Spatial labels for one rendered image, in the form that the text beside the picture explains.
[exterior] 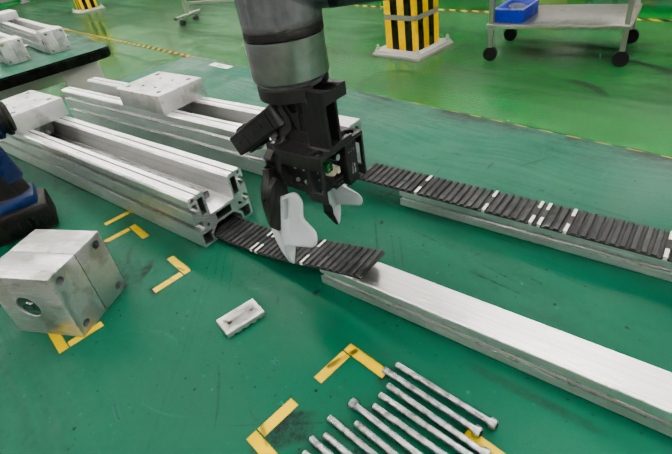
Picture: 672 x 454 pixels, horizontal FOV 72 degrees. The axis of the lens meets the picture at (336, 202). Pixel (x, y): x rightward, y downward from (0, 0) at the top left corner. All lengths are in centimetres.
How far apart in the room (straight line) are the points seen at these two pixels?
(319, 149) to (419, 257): 23
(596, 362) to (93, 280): 56
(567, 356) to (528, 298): 10
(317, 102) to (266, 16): 8
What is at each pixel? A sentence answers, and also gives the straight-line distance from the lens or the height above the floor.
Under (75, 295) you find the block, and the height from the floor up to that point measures 83.
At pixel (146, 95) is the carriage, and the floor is 90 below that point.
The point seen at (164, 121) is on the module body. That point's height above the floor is 84.
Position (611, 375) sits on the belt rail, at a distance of 48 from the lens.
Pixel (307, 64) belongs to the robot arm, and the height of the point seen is 106.
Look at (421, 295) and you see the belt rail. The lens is 52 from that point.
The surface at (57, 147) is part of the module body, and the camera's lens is 102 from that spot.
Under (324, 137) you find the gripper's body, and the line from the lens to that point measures 44.
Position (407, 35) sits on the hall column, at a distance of 400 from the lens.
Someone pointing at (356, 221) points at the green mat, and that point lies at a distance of 68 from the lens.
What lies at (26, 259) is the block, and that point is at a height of 87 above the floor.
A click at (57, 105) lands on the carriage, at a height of 89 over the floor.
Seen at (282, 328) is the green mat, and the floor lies 78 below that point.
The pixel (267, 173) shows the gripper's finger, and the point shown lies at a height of 95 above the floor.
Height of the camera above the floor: 118
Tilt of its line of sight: 33 degrees down
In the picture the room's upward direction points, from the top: 10 degrees counter-clockwise
